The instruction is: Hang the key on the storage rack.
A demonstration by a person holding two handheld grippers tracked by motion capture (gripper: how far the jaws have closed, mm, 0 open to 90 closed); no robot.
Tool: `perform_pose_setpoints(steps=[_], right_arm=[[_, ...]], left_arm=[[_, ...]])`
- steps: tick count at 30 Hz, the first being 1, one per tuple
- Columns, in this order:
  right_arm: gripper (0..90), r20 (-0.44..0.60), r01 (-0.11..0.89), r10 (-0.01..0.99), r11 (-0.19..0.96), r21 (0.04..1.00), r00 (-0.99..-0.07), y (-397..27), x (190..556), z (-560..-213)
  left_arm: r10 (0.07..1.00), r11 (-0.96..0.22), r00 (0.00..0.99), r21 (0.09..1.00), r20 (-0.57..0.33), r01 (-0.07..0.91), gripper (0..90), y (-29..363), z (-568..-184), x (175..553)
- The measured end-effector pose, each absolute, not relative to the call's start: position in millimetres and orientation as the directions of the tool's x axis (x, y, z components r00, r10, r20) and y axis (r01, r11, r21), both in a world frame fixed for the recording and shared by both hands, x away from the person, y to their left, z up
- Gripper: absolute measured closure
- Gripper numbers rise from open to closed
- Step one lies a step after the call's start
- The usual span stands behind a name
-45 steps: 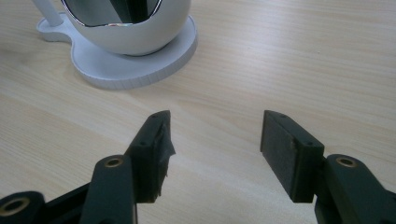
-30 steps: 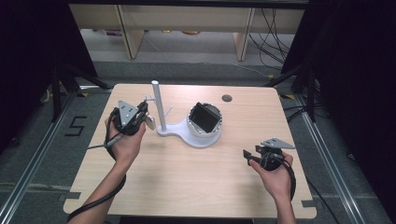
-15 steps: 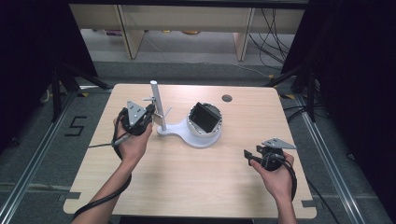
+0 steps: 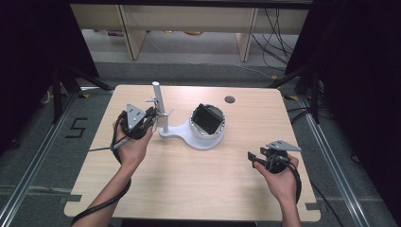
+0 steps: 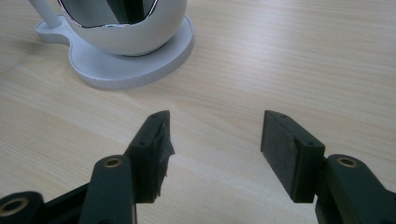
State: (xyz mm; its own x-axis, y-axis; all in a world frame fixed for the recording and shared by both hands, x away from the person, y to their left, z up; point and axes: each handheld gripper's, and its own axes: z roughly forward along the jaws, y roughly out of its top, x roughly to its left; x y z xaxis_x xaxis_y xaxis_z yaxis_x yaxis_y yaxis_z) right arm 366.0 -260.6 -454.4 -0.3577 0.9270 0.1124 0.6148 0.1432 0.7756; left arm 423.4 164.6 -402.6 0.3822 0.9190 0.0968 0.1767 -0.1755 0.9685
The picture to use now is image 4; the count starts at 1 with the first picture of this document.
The person's right hand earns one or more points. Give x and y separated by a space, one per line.
280 184

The black wallet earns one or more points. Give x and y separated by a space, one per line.
207 119

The white stand with bowl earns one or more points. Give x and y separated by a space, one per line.
201 138

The aluminium floor rail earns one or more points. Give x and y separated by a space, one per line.
34 160
339 170

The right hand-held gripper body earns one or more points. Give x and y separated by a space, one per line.
279 156

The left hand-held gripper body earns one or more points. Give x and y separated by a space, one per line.
134 121

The person's left hand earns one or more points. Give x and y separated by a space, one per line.
134 149

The black metal stand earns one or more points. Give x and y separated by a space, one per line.
307 91
67 91

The wooden shelf frame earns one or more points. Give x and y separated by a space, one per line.
189 22

